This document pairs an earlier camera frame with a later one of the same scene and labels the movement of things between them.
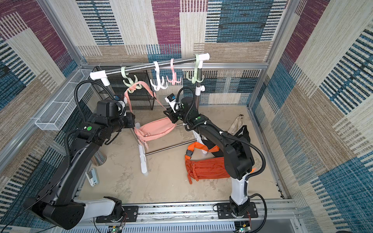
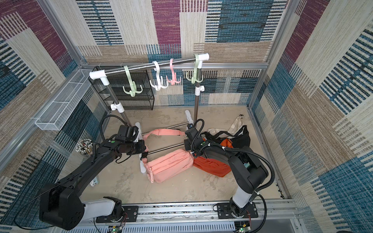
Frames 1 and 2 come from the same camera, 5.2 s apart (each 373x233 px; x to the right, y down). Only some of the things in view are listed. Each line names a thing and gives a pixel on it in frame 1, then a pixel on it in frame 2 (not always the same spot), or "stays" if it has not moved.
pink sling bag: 147,130 → 160,167
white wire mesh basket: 57,113 stays
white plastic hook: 159,85 stays
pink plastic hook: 174,74 stays
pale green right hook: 195,79 stays
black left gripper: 129,115 → 142,147
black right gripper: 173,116 → 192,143
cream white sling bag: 236,125 stays
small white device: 93,176 stays
